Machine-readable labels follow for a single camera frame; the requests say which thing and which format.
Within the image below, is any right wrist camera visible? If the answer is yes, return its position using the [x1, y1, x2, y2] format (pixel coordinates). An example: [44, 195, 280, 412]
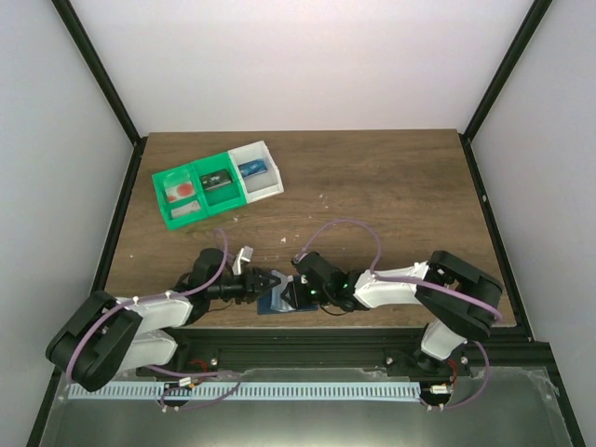
[292, 251, 346, 292]

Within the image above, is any green bin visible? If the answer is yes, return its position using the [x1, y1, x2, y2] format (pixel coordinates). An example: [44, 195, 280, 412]
[190, 152, 247, 217]
[152, 163, 209, 230]

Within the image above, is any white bin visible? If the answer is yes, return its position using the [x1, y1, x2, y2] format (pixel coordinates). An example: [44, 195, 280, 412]
[227, 141, 284, 204]

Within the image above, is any red white card stack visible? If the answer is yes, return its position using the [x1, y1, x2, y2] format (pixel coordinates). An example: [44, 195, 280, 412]
[165, 182, 196, 203]

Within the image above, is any black card stack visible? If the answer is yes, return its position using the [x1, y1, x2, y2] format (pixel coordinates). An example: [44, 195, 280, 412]
[199, 169, 233, 191]

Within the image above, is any left green bin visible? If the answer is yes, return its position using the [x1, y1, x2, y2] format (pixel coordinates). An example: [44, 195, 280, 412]
[152, 163, 209, 230]

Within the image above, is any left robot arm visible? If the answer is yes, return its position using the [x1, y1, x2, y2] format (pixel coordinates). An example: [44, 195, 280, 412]
[46, 247, 283, 391]

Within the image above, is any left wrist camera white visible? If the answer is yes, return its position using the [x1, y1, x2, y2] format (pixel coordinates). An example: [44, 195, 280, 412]
[232, 246, 253, 276]

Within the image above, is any middle green bin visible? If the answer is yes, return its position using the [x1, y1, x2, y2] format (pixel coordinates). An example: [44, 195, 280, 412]
[190, 152, 247, 217]

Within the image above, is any black aluminium frame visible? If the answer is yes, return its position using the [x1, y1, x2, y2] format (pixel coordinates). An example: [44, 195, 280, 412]
[53, 1, 585, 446]

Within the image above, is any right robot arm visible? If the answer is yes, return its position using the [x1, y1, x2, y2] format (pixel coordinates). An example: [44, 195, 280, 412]
[271, 251, 503, 374]

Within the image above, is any light blue cable duct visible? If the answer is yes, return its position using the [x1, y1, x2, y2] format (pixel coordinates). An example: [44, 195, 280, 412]
[67, 381, 421, 402]

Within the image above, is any blue card stack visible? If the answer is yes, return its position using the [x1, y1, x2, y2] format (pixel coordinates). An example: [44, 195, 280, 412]
[237, 158, 268, 178]

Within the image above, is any blue card holder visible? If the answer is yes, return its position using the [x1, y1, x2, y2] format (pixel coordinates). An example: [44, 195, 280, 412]
[257, 270, 319, 315]

